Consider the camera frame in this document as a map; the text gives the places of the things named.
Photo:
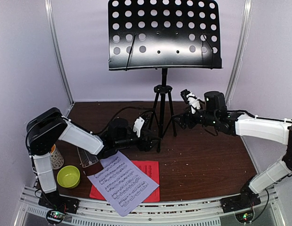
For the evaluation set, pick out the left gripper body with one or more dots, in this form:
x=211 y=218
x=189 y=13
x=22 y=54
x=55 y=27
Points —
x=141 y=146

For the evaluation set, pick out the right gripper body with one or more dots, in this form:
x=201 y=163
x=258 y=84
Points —
x=192 y=123

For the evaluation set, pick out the black music stand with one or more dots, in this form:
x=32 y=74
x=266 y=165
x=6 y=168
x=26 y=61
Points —
x=163 y=34

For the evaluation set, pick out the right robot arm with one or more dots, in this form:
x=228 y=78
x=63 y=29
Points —
x=213 y=112

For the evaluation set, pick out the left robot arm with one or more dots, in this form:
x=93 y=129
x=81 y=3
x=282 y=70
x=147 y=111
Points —
x=51 y=126

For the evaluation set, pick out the white sheet music page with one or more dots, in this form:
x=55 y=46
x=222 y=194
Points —
x=122 y=183

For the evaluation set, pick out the wooden metronome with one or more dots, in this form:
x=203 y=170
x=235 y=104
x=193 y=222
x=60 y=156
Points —
x=89 y=162

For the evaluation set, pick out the green bowl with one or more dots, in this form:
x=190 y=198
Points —
x=69 y=177

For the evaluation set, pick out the patterned mug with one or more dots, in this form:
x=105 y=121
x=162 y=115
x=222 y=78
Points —
x=57 y=159

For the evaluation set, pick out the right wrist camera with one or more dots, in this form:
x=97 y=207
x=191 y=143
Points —
x=191 y=100

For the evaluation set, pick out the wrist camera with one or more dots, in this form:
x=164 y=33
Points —
x=141 y=123
x=191 y=100

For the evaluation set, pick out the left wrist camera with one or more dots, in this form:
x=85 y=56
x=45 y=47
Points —
x=141 y=123

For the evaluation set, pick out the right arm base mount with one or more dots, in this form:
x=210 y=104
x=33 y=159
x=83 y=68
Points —
x=242 y=205

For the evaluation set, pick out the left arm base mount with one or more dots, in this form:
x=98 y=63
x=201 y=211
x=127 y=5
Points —
x=59 y=206

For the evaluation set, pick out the right aluminium frame post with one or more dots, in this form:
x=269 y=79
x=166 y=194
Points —
x=242 y=44

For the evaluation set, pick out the aluminium frame post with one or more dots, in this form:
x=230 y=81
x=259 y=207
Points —
x=242 y=44
x=58 y=56

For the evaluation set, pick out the front aluminium rail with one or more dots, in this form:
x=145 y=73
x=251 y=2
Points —
x=202 y=212

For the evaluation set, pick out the left aluminium frame post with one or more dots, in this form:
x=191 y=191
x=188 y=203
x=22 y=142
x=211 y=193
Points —
x=58 y=56

